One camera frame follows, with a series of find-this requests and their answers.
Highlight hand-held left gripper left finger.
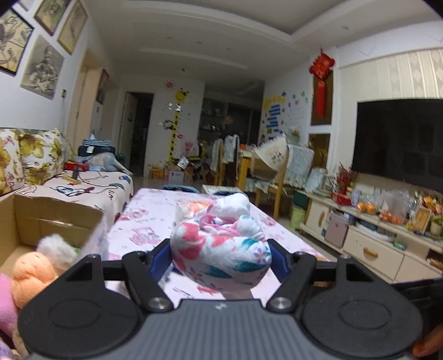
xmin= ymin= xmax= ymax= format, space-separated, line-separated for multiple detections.
xmin=63 ymin=241 xmax=174 ymax=314

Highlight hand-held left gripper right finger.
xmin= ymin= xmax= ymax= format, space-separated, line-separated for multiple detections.
xmin=265 ymin=239 xmax=378 ymax=314

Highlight floral cloth bundle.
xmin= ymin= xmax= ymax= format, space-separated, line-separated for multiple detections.
xmin=169 ymin=193 xmax=273 ymax=290

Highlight white and blue plush toy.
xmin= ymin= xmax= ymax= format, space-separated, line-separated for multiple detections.
xmin=35 ymin=233 xmax=79 ymax=275

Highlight cardboard box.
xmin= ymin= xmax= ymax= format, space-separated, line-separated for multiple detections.
xmin=0 ymin=193 xmax=109 ymax=275

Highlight orange plush toy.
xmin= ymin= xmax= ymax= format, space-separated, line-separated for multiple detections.
xmin=10 ymin=251 xmax=60 ymax=309

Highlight pink plush toy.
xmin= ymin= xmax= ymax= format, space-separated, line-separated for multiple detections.
xmin=0 ymin=273 xmax=20 ymax=341

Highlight person's right hand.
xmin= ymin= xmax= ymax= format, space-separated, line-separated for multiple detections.
xmin=412 ymin=327 xmax=443 ymax=358

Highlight green bin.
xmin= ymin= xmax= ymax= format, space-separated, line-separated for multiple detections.
xmin=290 ymin=205 xmax=309 ymax=231

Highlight cardboard boxes on floor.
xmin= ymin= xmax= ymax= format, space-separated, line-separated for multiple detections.
xmin=148 ymin=164 xmax=194 ymax=185

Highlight cream television cabinet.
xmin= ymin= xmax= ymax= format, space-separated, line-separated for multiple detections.
xmin=298 ymin=191 xmax=443 ymax=283

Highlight yellow chair with cloth cover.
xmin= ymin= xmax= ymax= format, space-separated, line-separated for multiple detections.
xmin=238 ymin=135 xmax=315 ymax=219

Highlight sofa with printed cover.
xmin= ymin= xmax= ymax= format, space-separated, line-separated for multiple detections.
xmin=0 ymin=127 xmax=136 ymax=224

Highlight red flower bunch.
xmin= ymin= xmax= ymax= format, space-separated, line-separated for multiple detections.
xmin=330 ymin=165 xmax=357 ymax=205

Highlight dining chair with white cover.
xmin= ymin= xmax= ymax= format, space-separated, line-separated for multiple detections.
xmin=222 ymin=134 xmax=240 ymax=186
xmin=210 ymin=138 xmax=226 ymax=186

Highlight red item on sofa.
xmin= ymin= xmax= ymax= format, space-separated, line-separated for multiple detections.
xmin=63 ymin=160 xmax=91 ymax=172

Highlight blue clothes pile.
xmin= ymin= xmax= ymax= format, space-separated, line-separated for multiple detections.
xmin=77 ymin=138 xmax=125 ymax=172

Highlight yellow floral cushion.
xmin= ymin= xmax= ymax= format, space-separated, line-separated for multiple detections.
xmin=18 ymin=128 xmax=76 ymax=186
xmin=0 ymin=127 xmax=27 ymax=197

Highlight black television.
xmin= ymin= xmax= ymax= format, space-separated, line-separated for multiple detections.
xmin=351 ymin=98 xmax=443 ymax=193

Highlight giraffe wall sticker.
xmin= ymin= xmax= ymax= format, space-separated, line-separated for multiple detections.
xmin=167 ymin=88 xmax=192 ymax=164

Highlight blue wall stickers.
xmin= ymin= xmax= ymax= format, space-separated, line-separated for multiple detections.
xmin=261 ymin=91 xmax=309 ymax=140

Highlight framed wall picture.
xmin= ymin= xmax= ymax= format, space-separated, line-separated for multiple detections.
xmin=96 ymin=68 xmax=111 ymax=105

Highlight red knot wall ornament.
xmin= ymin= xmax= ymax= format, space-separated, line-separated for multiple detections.
xmin=308 ymin=53 xmax=336 ymax=119

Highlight large sketch wall poster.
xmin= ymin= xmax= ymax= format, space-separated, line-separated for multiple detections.
xmin=20 ymin=34 xmax=65 ymax=100

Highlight brown-framed wall drawing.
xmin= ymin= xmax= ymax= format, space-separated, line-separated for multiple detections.
xmin=56 ymin=0 xmax=89 ymax=56
xmin=33 ymin=0 xmax=72 ymax=37

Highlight dark-framed wall drawing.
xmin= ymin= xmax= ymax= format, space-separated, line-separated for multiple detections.
xmin=0 ymin=8 xmax=35 ymax=76

